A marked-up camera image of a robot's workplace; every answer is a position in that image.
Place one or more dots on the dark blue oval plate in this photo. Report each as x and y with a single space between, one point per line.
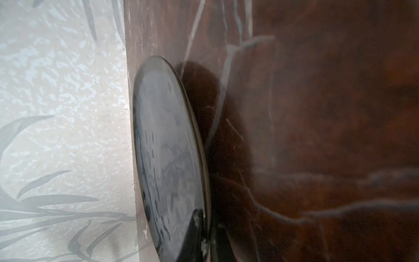
170 158

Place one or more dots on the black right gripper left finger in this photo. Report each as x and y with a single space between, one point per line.
191 248

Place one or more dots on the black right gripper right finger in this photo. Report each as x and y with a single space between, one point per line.
220 249

